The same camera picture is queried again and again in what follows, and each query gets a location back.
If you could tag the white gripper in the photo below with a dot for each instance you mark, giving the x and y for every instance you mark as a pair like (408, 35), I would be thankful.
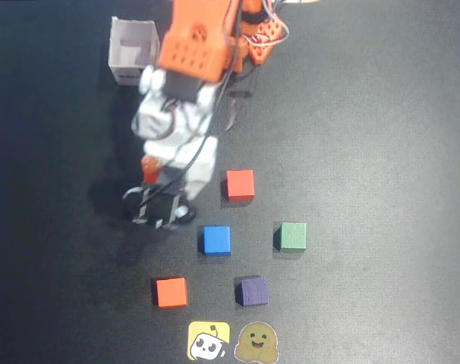
(156, 208)

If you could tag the orange robot base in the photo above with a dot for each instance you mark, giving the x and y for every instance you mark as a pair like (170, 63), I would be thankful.
(258, 53)

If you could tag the orange and white robot arm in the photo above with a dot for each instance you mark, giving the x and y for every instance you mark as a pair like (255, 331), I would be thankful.
(192, 45)

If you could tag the red wooden cube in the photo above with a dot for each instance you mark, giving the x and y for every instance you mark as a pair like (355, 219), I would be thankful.
(240, 186)

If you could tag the blue wooden cube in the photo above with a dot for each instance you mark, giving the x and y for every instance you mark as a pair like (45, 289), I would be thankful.
(217, 240)

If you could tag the orange wooden cube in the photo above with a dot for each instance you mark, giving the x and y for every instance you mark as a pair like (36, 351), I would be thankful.
(172, 292)

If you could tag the green wooden cube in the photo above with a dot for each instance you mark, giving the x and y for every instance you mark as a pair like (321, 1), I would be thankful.
(293, 237)

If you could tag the purple wooden cube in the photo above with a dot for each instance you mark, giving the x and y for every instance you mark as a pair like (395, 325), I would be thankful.
(253, 292)

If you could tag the white cardboard box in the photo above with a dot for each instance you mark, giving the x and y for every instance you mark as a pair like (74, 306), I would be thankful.
(131, 49)

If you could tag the yellow robot sticker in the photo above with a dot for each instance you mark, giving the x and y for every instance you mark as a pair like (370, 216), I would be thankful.
(207, 341)

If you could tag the hugging face emoji sticker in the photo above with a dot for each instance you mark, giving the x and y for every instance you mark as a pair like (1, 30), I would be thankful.
(256, 341)

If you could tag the dark grey felt mat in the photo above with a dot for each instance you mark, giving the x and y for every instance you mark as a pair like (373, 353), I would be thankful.
(366, 189)

